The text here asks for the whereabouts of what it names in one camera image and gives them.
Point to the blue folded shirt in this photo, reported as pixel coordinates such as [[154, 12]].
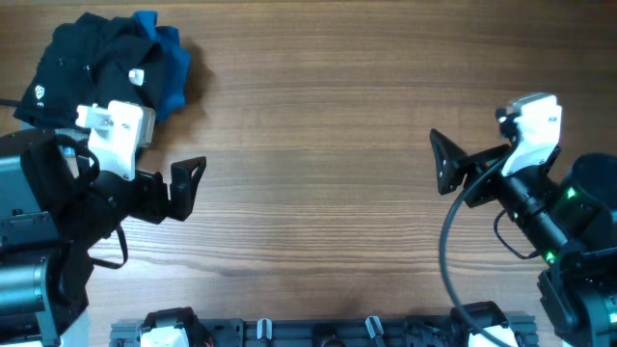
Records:
[[177, 61]]

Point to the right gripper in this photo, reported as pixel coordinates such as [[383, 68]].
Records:
[[453, 167]]

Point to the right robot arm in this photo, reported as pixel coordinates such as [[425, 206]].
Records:
[[570, 224]]

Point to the black t-shirt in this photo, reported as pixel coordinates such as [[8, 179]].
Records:
[[93, 60]]

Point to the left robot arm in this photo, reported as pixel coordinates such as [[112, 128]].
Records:
[[56, 203]]

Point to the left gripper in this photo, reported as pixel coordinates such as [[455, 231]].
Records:
[[155, 207]]

